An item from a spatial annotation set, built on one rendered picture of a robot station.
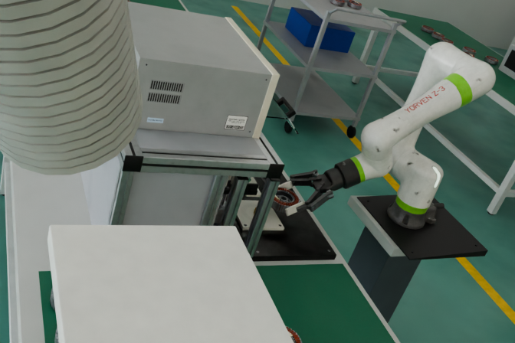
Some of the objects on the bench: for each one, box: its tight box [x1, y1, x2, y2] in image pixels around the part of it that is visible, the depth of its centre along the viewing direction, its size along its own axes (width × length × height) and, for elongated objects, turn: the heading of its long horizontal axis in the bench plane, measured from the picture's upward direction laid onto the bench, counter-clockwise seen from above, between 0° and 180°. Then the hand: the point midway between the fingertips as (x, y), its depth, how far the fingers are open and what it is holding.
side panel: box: [107, 165, 226, 226], centre depth 164 cm, size 28×3×32 cm, turn 83°
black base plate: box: [213, 174, 336, 262], centre depth 213 cm, size 47×64×2 cm
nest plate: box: [236, 200, 284, 230], centre depth 203 cm, size 15×15×1 cm
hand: (284, 199), depth 204 cm, fingers closed on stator, 11 cm apart
